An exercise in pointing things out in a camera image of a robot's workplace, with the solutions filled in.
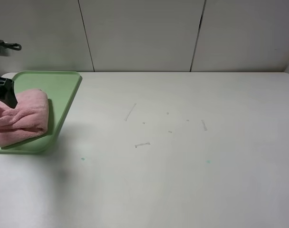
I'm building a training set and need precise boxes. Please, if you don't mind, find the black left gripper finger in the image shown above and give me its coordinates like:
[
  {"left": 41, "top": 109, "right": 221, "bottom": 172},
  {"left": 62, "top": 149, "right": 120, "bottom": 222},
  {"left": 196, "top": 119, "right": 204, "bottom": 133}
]
[{"left": 0, "top": 77, "right": 18, "bottom": 109}]

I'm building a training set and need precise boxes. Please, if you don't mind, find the pink terry towel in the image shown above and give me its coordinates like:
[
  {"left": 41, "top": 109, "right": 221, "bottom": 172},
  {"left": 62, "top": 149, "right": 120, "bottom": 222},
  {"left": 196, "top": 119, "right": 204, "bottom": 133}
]
[{"left": 0, "top": 89, "right": 49, "bottom": 148}]

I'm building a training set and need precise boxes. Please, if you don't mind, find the green plastic tray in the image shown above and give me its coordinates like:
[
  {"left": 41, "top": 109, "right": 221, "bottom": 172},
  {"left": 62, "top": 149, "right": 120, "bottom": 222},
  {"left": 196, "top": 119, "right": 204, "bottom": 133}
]
[{"left": 0, "top": 71, "right": 82, "bottom": 154}]

